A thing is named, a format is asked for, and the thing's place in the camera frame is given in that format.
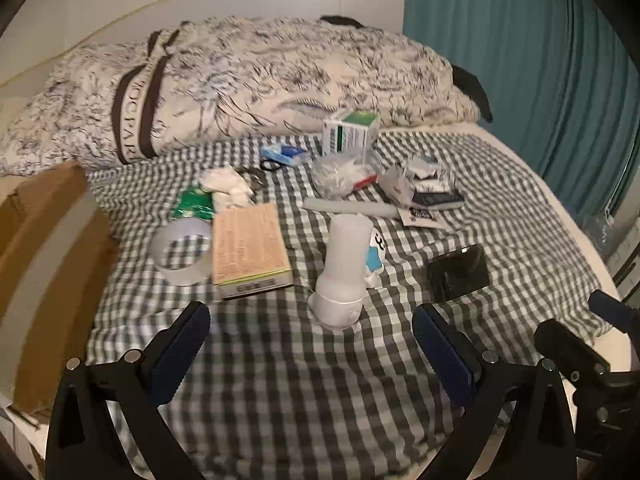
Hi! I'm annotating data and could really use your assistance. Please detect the white plastic bottle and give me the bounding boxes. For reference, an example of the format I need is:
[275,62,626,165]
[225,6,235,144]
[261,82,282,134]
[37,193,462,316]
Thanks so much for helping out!
[307,212,373,332]

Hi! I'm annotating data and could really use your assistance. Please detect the green checkered blanket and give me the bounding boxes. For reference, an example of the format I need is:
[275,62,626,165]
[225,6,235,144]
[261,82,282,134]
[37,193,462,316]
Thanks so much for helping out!
[82,130,613,480]

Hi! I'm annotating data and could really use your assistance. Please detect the clear plastic bag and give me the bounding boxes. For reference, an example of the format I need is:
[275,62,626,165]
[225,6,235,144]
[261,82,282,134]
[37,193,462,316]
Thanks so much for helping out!
[311,152,371,197]

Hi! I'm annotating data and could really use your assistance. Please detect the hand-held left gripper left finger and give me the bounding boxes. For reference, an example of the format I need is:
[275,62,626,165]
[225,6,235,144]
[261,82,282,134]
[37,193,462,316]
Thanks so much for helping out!
[44,301,213,480]

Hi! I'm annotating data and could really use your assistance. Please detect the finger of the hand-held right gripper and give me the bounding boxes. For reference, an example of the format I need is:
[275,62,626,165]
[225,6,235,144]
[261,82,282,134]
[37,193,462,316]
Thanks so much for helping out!
[534,317,611,377]
[587,289,640,347]

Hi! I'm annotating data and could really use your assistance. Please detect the silver foil pack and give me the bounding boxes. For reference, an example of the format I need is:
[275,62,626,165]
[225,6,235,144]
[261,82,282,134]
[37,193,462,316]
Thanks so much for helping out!
[377,162,416,206]

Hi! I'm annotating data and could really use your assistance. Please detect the blue white tissue pack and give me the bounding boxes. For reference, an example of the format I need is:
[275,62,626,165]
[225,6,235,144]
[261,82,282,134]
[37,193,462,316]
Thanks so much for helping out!
[260,144,307,166]

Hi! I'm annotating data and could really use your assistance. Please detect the tan carton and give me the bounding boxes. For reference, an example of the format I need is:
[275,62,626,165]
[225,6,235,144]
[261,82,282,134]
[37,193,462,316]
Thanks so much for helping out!
[212,202,293,301]

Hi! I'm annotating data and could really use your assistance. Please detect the floral white duvet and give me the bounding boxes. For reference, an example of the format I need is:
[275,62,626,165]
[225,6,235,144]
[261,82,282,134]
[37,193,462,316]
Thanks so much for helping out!
[0,16,478,177]

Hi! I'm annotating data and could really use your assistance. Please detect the white lace cloth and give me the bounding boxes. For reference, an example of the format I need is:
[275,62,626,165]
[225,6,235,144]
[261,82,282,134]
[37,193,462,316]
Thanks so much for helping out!
[199,165,256,210]

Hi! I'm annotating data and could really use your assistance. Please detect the clear tape roll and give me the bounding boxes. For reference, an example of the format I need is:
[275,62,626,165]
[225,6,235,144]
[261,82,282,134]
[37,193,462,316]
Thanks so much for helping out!
[151,219,216,286]

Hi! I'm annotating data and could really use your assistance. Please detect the red white packet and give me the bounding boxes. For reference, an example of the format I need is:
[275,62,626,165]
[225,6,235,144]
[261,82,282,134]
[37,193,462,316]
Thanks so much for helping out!
[350,162,380,192]

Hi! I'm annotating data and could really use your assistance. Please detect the teal curtain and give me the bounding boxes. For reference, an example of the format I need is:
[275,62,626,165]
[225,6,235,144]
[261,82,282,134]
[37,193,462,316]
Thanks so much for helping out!
[402,0,640,226]

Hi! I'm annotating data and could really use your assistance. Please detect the black wallet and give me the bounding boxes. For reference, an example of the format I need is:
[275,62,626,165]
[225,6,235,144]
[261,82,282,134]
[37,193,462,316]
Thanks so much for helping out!
[426,243,491,303]

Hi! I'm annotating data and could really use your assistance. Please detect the brown cardboard box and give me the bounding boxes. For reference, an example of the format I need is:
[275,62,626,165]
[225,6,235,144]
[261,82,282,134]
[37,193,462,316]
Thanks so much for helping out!
[0,160,121,413]

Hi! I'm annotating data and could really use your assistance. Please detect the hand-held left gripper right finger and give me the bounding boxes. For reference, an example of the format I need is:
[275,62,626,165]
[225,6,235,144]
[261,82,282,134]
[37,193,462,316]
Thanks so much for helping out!
[411,302,578,480]

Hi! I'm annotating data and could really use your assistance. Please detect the white curved bed surround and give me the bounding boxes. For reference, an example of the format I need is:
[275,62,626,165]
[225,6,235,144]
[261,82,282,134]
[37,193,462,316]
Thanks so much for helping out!
[0,0,406,91]

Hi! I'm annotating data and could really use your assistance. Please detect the green white medicine box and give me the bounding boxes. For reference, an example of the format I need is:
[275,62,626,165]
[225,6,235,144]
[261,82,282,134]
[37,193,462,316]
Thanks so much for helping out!
[321,109,381,157]

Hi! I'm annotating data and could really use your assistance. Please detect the white blue star toy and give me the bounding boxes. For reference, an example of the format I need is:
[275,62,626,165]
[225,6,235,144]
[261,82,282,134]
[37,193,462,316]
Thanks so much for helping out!
[362,227,388,288]

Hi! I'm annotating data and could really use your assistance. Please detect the green foil packet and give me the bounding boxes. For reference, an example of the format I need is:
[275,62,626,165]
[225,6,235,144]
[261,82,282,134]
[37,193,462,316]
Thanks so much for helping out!
[170,185,216,223]

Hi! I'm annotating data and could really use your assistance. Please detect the white foam stick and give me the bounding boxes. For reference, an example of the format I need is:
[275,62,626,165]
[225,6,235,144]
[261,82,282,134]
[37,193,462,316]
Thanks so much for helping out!
[301,196,401,218]

